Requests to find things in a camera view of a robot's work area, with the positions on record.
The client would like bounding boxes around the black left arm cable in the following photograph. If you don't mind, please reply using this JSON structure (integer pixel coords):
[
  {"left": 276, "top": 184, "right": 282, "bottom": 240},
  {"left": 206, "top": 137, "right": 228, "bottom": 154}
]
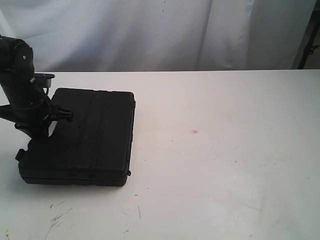
[{"left": 29, "top": 84, "right": 55, "bottom": 116}]

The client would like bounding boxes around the black plastic tool case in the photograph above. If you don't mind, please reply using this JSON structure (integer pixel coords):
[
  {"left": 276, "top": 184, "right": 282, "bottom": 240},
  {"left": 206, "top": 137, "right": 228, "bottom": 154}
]
[{"left": 17, "top": 88, "right": 136, "bottom": 187}]

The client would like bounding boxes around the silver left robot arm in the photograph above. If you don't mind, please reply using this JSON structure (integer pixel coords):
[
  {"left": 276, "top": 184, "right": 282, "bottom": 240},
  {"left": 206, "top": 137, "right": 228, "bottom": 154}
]
[{"left": 0, "top": 35, "right": 74, "bottom": 138}]

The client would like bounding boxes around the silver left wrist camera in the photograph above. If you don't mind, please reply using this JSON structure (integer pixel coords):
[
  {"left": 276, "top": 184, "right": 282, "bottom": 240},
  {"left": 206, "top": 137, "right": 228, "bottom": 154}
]
[{"left": 34, "top": 73, "right": 55, "bottom": 89}]

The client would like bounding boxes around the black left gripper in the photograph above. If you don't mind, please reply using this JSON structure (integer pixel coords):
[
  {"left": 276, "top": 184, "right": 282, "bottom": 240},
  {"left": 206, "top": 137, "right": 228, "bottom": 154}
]
[{"left": 0, "top": 70, "right": 74, "bottom": 138}]

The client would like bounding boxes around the white backdrop curtain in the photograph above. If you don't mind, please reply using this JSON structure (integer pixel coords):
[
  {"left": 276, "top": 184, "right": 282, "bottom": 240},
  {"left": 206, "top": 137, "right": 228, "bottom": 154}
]
[{"left": 0, "top": 0, "right": 316, "bottom": 72}]

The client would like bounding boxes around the black tripod stand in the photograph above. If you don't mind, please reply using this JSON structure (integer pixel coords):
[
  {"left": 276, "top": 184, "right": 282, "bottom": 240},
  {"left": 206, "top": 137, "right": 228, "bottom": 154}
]
[{"left": 297, "top": 11, "right": 320, "bottom": 70}]

